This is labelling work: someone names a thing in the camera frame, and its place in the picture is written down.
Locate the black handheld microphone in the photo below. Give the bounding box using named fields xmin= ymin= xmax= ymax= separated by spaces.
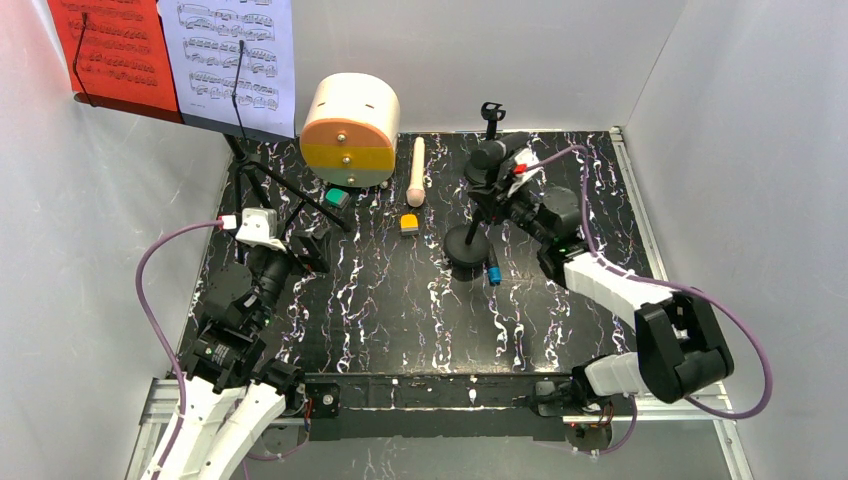
xmin=469 ymin=131 xmax=531 ymax=170

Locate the black desktop microphone stand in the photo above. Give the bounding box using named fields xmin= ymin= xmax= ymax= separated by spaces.
xmin=442 ymin=206 xmax=490 ymax=269

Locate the pink microphone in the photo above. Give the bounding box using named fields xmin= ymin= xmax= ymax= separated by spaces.
xmin=406 ymin=136 xmax=426 ymax=208

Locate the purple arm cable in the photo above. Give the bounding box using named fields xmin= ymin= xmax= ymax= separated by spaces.
xmin=135 ymin=215 xmax=313 ymax=480
xmin=526 ymin=144 xmax=774 ymax=456

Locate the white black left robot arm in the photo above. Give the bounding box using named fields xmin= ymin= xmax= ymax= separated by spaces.
xmin=141 ymin=229 xmax=330 ymax=479

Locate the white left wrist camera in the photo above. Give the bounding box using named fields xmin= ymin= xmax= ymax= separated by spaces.
xmin=236 ymin=207 xmax=282 ymax=250

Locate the white sheet music page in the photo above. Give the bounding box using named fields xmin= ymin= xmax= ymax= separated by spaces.
xmin=156 ymin=0 xmax=296 ymax=141

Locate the black blue marker pen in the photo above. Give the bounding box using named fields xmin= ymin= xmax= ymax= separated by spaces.
xmin=484 ymin=244 xmax=502 ymax=287

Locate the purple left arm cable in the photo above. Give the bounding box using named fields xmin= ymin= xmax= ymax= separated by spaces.
xmin=135 ymin=215 xmax=313 ymax=480

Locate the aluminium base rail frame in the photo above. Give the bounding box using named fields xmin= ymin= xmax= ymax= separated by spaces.
xmin=125 ymin=127 xmax=755 ymax=480

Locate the yellow and grey eraser block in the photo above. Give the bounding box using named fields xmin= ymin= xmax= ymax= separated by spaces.
xmin=399 ymin=213 xmax=420 ymax=236

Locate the green and grey eraser block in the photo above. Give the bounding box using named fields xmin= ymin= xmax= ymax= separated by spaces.
xmin=324 ymin=188 xmax=350 ymax=209

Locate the red sheet music page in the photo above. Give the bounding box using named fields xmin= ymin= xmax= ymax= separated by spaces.
xmin=47 ymin=0 xmax=183 ymax=123

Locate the round three-colour drawer cabinet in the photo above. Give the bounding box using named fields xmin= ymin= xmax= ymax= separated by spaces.
xmin=299 ymin=72 xmax=400 ymax=188

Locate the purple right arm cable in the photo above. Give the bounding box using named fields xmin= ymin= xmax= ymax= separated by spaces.
xmin=526 ymin=144 xmax=774 ymax=456

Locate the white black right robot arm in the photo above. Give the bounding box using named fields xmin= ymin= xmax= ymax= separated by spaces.
xmin=469 ymin=184 xmax=735 ymax=407

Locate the black tripod music stand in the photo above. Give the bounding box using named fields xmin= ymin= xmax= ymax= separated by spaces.
xmin=73 ymin=93 xmax=352 ymax=233

